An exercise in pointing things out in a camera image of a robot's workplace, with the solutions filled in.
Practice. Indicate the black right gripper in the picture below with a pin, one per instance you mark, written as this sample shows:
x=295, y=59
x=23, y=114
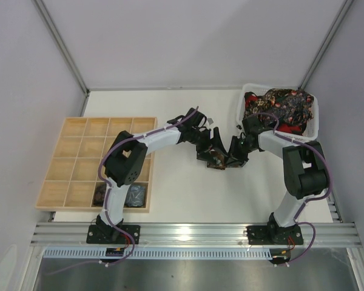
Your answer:
x=238, y=150

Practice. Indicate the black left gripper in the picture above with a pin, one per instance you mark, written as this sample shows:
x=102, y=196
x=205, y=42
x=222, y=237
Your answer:
x=206, y=145

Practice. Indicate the orange grey patterned tie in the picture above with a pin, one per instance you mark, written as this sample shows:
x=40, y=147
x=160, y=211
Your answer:
x=218, y=161

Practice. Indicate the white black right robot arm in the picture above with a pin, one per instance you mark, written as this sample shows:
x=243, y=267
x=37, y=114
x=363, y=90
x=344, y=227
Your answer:
x=306, y=173

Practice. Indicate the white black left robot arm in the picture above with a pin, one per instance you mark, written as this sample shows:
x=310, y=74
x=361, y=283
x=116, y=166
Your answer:
x=124, y=161

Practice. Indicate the pile of dark floral ties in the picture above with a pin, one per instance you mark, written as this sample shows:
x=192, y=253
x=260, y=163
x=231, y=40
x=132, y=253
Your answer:
x=291, y=108

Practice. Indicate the white plastic basket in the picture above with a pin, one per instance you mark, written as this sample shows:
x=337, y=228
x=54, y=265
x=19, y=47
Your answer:
x=311, y=132

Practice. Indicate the rolled grey leaf-pattern tie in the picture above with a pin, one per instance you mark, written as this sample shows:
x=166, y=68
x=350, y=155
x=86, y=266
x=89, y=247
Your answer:
x=136, y=196

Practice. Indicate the rolled dark floral tie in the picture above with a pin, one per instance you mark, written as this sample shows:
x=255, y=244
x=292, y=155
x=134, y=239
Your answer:
x=99, y=194

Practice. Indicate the wooden grid organizer tray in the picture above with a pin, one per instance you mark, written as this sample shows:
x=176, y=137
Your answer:
x=72, y=175

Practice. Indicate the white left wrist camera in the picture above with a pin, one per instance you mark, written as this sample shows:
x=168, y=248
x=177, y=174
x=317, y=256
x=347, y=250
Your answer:
x=210, y=121

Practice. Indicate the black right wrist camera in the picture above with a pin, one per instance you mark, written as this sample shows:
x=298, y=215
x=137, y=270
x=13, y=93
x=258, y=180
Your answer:
x=252, y=125

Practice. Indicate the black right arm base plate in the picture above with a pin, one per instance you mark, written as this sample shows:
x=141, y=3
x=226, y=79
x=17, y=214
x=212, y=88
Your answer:
x=273, y=235

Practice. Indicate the aluminium frame rail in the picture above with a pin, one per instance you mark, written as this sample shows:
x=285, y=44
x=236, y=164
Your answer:
x=231, y=235

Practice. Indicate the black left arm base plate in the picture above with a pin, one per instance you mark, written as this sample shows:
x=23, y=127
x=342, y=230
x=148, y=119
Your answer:
x=97, y=235

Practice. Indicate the slotted grey cable duct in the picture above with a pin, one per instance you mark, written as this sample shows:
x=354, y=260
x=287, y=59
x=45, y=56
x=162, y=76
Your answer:
x=240, y=253

